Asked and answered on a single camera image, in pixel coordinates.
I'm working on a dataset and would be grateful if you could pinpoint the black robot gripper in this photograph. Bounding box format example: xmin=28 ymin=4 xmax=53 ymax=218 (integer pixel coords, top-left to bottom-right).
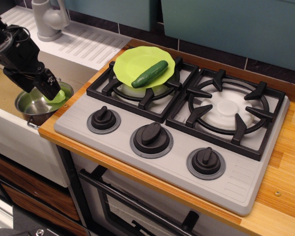
xmin=0 ymin=35 xmax=60 ymax=100

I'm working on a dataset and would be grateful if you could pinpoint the light green toy cauliflower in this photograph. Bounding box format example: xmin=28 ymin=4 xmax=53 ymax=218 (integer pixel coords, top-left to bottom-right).
xmin=43 ymin=90 xmax=65 ymax=103

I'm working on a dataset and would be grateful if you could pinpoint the lime green plastic plate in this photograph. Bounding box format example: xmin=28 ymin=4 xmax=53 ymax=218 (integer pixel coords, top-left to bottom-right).
xmin=113 ymin=46 xmax=176 ymax=89

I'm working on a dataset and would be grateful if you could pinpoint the dark green toy pickle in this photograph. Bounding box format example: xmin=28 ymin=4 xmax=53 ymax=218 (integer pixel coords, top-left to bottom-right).
xmin=131 ymin=60 xmax=168 ymax=89

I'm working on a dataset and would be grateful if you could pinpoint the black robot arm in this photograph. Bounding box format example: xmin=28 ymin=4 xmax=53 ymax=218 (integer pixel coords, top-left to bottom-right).
xmin=0 ymin=18 xmax=60 ymax=100

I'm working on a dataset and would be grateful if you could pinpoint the stainless steel pot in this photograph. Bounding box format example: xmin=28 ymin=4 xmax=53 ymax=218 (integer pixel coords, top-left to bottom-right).
xmin=14 ymin=78 xmax=74 ymax=128

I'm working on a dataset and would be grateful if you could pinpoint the white toy sink unit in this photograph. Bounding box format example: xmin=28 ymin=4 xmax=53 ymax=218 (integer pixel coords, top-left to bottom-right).
xmin=0 ymin=6 xmax=129 ymax=187

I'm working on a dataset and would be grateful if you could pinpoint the grey toy faucet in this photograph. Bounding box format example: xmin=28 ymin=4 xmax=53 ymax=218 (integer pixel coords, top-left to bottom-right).
xmin=31 ymin=0 xmax=70 ymax=42

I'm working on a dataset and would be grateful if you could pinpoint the black left stove knob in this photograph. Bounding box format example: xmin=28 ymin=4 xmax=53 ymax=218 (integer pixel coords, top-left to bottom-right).
xmin=87 ymin=106 xmax=121 ymax=135

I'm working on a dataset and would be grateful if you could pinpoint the black stove knob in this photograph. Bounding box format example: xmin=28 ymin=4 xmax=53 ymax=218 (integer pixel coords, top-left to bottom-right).
xmin=87 ymin=106 xmax=121 ymax=135
xmin=186 ymin=147 xmax=226 ymax=180
xmin=130 ymin=122 xmax=174 ymax=159

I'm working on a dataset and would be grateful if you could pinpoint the wooden drawer front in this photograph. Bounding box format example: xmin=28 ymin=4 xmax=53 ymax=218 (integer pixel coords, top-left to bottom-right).
xmin=0 ymin=155 xmax=87 ymax=236

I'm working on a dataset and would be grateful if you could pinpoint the black left burner grate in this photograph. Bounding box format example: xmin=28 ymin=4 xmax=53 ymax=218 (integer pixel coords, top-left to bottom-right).
xmin=87 ymin=57 xmax=199 ymax=122

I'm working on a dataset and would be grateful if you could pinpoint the black burner grate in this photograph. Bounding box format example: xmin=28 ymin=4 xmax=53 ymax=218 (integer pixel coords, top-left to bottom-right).
xmin=166 ymin=68 xmax=290 ymax=161
xmin=87 ymin=57 xmax=199 ymax=122

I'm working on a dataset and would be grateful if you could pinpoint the black middle stove knob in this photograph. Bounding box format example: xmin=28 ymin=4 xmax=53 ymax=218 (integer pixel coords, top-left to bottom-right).
xmin=130 ymin=122 xmax=174 ymax=159

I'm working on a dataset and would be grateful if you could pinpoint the toy oven door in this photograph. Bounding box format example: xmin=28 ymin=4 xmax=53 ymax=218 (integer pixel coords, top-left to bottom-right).
xmin=77 ymin=165 xmax=245 ymax=236

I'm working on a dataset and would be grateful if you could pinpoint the grey toy stove top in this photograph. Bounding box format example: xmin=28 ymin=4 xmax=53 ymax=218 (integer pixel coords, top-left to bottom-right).
xmin=53 ymin=46 xmax=291 ymax=217

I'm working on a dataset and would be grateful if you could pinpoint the black right stove knob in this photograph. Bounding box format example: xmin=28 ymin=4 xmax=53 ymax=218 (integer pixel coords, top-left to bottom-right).
xmin=186 ymin=147 xmax=226 ymax=180

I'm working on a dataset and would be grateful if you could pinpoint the black right burner grate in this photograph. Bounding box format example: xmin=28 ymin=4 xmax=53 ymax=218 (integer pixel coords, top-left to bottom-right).
xmin=166 ymin=68 xmax=290 ymax=161

